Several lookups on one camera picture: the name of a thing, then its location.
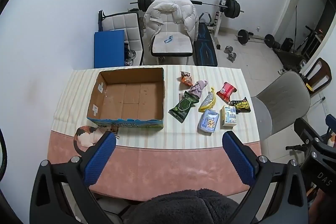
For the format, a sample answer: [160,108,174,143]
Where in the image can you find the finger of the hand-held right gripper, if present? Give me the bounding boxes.
[325,114,336,135]
[293,117,328,154]

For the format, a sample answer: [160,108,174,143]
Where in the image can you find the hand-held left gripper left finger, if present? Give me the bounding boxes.
[30,132,124,224]

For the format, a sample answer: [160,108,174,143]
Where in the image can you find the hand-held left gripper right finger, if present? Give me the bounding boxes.
[222,131,309,224]

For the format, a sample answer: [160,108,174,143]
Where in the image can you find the cream and blue carton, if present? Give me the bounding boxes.
[220,105,239,129]

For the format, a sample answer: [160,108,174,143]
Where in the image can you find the light blue tissue pack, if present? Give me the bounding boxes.
[198,109,219,133]

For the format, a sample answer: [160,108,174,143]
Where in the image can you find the black and yellow snack packet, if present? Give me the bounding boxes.
[230,97,252,114]

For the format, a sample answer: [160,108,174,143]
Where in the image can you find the cardboard box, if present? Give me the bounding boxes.
[87,67,166,129]

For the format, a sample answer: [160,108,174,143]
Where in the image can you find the yellow banana-shaped pouch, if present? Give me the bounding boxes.
[199,87,217,113]

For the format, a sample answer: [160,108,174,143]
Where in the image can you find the red snack packet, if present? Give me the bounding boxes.
[216,82,237,104]

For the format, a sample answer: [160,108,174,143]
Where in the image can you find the dark green snack packet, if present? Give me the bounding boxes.
[168,91,199,123]

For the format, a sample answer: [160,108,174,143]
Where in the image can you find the lilac knotted cloth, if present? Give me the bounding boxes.
[188,80,208,99]

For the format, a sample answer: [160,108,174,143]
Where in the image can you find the orange snack packet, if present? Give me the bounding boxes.
[180,71,193,86]

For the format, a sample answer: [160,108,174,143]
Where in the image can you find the grey shell chair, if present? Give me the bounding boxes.
[251,71,311,161]

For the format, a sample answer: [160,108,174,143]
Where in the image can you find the brown wooden chair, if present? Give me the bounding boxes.
[299,57,332,97]

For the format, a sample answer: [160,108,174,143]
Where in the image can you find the person's dark fleece clothing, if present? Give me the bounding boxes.
[119,189,252,224]

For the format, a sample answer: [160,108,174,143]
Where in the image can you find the black box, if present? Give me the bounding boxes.
[281,38,294,52]

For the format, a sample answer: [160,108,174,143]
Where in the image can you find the blue mat board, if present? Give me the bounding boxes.
[94,29,126,69]

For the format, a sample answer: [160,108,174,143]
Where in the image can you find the short barbell with black plates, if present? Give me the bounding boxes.
[237,29,276,49]

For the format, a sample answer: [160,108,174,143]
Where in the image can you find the black weight bench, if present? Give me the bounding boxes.
[193,13,219,67]

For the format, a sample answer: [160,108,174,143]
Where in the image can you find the white padded chair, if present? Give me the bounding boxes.
[151,1,195,65]

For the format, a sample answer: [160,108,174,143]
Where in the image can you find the white quilted chair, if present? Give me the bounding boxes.
[101,12,144,66]

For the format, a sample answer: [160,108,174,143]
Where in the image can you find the white puffer jacket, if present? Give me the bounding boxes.
[144,0,199,48]

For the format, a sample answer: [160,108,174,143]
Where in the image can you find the black cable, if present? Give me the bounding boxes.
[0,130,8,182]

